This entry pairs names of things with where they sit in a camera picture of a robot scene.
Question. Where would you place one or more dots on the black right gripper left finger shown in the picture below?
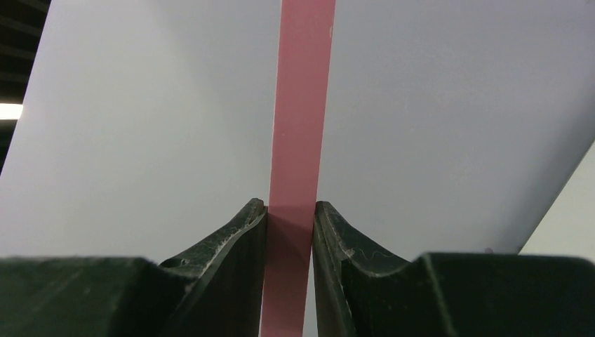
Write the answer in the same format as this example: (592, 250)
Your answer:
(213, 288)

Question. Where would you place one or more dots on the pink wooden picture frame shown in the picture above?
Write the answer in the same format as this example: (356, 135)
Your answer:
(305, 38)

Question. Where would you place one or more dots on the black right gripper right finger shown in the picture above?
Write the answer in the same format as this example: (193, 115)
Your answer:
(362, 289)

